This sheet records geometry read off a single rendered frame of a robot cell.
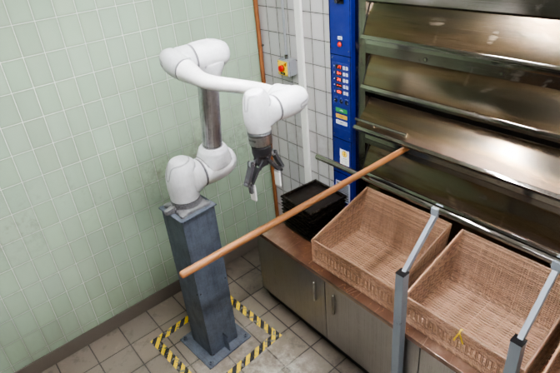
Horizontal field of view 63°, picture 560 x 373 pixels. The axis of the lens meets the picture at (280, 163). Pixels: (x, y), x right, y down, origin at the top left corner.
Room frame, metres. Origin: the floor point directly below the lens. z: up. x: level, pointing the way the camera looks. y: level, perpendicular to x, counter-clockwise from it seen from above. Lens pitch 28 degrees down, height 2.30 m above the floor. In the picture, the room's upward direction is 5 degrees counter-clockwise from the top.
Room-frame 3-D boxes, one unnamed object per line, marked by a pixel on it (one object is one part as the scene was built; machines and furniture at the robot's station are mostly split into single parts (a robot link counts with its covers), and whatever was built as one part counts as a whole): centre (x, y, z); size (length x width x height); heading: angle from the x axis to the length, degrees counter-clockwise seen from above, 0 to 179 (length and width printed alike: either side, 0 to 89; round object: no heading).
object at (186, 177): (2.04, 0.49, 1.17); 0.18 x 0.16 x 0.22; 129
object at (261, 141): (1.56, 0.06, 1.57); 0.09 x 0.09 x 0.06
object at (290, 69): (2.80, -0.10, 1.46); 0.10 x 0.07 x 0.10; 38
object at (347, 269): (1.93, -0.48, 0.72); 0.56 x 0.49 x 0.28; 39
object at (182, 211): (2.02, 0.52, 1.03); 0.22 x 0.18 x 0.06; 132
